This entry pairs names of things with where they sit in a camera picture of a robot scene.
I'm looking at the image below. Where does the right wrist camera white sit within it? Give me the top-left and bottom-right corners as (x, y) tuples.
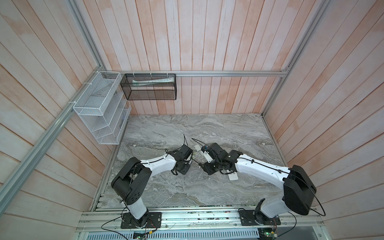
(201, 146), (213, 163)

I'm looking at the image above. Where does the white air conditioner remote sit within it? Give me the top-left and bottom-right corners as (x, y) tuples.
(227, 171), (239, 181)

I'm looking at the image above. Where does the aluminium mounting rail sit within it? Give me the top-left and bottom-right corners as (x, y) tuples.
(75, 207), (325, 232)

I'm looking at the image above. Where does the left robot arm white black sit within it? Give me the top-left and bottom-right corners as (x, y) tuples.
(111, 144), (193, 227)

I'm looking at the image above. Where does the white mesh wall shelf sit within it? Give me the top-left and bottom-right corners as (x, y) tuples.
(73, 71), (131, 145)

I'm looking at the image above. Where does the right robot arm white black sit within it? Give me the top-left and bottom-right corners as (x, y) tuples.
(200, 143), (317, 224)

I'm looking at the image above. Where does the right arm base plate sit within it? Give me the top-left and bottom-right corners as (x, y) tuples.
(238, 208), (281, 226)

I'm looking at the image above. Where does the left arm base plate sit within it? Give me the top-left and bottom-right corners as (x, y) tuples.
(121, 212), (162, 229)

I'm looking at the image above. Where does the white paper in basket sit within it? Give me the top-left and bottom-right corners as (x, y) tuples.
(132, 77), (175, 87)

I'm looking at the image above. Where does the green circuit board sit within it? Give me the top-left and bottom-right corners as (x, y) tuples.
(133, 232), (149, 240)

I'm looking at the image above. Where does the black mesh wall basket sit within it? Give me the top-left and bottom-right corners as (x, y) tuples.
(120, 73), (178, 101)

